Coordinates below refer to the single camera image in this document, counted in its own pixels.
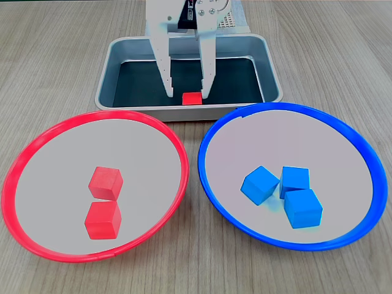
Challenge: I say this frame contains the blue wooden cube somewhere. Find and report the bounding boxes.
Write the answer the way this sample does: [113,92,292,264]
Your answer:
[284,188,324,230]
[279,165,311,200]
[239,165,281,206]

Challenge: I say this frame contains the red-rimmed white dish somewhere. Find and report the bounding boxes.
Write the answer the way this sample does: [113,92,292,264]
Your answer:
[1,109,190,264]

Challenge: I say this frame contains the blue-rimmed white dish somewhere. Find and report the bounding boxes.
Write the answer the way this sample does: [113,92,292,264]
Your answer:
[197,102,389,252]

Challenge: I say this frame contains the white mesh mat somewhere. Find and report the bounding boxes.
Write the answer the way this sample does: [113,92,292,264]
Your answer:
[217,10,236,30]

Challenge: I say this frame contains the silver metal tray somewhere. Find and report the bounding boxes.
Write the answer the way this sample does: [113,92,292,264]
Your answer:
[94,32,284,123]

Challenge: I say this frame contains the red wooden cube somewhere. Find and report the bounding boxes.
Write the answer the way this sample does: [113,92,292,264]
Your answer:
[88,166,124,202]
[84,201,123,241]
[181,91,203,106]

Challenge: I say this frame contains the wide translucent tape patch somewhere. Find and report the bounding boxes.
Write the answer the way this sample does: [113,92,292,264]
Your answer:
[232,0,249,34]

